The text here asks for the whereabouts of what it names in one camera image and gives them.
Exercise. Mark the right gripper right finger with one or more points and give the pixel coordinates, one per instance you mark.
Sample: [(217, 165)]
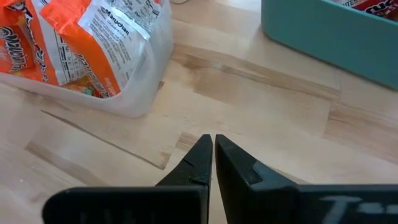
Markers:
[(280, 205)]

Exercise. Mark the clear plastic bin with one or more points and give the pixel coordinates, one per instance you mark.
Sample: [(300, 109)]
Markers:
[(149, 81)]

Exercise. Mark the orange Maruchan noodle packet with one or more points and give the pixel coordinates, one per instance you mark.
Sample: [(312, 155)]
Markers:
[(12, 40), (59, 46), (109, 46)]

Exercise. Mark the teal plastic bin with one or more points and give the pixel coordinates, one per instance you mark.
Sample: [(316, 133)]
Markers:
[(326, 40)]

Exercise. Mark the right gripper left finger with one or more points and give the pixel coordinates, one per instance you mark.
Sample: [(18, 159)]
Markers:
[(140, 205)]

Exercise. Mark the red Maruchan noodle packet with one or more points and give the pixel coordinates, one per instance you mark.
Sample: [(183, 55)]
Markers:
[(373, 7)]

